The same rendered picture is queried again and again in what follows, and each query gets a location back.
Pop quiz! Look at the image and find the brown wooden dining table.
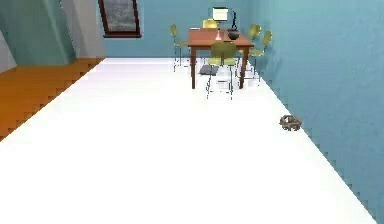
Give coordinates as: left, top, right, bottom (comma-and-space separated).
187, 28, 255, 90

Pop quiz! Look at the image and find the black round pot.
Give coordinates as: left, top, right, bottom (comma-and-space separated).
227, 28, 241, 41

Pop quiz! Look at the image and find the brown lumpy floor object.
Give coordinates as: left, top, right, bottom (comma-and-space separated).
279, 114, 303, 132

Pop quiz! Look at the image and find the dark framed wall picture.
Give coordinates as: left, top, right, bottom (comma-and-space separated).
97, 0, 143, 39

